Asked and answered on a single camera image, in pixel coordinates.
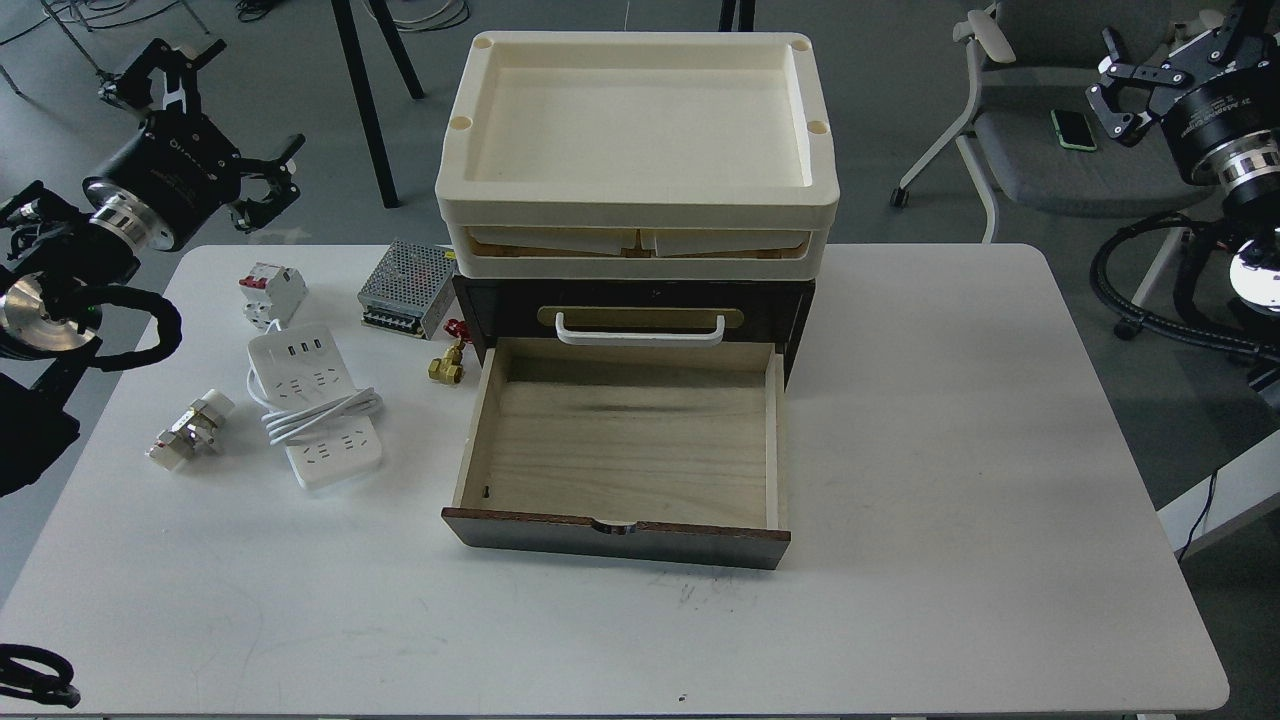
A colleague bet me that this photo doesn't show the white drawer handle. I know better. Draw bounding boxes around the white drawer handle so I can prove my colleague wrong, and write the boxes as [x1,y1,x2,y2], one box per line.
[556,311,727,348]

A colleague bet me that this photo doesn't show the metal mesh power supply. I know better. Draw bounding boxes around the metal mesh power supply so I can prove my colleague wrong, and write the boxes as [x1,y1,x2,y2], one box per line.
[357,240,457,340]

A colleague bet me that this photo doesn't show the white metal pipe fitting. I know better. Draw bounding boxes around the white metal pipe fitting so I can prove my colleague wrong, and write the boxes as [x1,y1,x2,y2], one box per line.
[146,389,236,471]

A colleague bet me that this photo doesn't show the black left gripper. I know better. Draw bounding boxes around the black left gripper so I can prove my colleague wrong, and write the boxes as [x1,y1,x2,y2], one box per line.
[83,38,306,252]

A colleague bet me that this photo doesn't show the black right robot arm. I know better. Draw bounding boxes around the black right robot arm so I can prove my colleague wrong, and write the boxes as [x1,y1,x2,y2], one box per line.
[1087,1,1279,368]

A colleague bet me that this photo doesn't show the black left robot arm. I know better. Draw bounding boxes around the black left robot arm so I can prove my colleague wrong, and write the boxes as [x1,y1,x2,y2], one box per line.
[1,38,305,495]

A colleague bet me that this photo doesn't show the white power strip with cable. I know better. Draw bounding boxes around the white power strip with cable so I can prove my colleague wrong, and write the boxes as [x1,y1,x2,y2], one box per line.
[246,320,383,491]

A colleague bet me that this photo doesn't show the black cable bottom left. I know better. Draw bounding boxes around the black cable bottom left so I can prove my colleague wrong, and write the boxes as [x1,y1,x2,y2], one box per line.
[0,643,83,710]

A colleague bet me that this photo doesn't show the green smartphone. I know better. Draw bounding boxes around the green smartphone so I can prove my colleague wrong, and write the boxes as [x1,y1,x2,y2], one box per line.
[1050,108,1097,152]

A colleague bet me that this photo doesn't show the cream plastic tray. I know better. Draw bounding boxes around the cream plastic tray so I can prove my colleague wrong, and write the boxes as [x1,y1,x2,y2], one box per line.
[435,31,840,281]

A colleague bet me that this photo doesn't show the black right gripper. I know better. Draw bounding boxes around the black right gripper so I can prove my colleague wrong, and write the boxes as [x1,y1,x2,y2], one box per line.
[1087,1,1277,186]

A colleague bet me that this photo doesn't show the open wooden drawer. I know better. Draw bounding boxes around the open wooden drawer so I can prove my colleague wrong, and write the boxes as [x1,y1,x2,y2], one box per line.
[442,338,791,570]

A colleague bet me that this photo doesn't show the black stand legs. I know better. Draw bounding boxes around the black stand legs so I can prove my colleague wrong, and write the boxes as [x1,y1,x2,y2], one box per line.
[330,0,428,210]

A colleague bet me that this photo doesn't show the brass valve red handle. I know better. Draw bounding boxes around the brass valve red handle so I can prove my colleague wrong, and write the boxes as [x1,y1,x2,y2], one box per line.
[428,318,472,386]

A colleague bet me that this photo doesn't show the dark wooden cabinet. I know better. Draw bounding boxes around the dark wooden cabinet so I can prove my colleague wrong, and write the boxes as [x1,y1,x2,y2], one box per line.
[453,275,817,373]

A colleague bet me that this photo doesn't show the white red circuit breaker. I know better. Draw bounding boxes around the white red circuit breaker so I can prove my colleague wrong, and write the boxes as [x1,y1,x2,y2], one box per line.
[237,263,308,331]

